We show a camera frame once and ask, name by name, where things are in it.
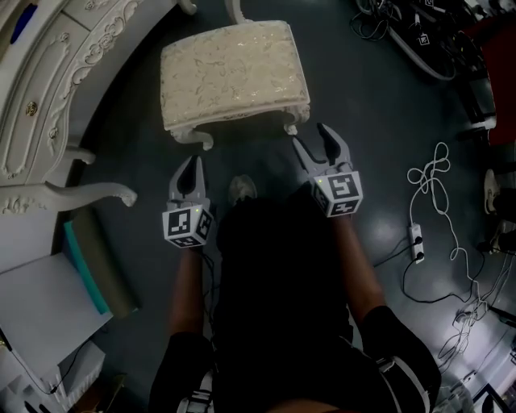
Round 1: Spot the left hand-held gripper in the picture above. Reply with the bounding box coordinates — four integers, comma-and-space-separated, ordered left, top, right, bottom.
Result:
162, 156, 215, 249

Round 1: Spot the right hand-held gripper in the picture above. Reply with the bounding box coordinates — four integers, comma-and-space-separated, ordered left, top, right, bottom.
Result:
292, 123, 364, 219

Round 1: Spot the cream upholstered stool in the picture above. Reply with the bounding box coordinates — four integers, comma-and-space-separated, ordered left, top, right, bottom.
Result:
160, 19, 311, 151

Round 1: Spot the white ornate dressing table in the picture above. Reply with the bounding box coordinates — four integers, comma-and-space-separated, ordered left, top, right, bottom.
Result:
0, 0, 247, 217

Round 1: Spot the person's left forearm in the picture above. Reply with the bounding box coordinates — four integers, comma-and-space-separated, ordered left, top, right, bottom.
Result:
168, 245, 207, 336

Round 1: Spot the person's right forearm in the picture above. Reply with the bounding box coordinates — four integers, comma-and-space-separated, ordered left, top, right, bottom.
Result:
332, 215, 385, 323

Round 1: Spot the person's white shoe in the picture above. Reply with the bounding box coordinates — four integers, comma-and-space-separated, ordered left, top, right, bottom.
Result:
228, 174, 258, 207

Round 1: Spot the olive rolled mat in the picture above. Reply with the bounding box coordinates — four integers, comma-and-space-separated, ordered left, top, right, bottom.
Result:
70, 207, 140, 319

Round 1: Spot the white power strip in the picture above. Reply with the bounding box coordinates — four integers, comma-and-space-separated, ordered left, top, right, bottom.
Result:
409, 223, 426, 264

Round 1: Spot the person's black clothing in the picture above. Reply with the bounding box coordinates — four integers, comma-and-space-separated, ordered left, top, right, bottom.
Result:
148, 187, 443, 413

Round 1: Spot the pile of headsets and grippers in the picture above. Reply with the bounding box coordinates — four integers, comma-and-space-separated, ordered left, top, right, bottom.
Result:
350, 0, 497, 81

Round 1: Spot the white cabinet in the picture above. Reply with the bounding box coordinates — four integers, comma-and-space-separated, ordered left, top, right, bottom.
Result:
0, 252, 116, 413

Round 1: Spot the small blue object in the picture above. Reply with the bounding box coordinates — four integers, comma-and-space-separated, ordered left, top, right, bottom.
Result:
10, 3, 40, 45

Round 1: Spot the tangled white cable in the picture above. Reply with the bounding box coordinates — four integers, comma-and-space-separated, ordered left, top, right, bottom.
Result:
406, 141, 516, 364

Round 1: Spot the black power cable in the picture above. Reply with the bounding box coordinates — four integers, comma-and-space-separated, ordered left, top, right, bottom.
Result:
372, 237, 485, 303

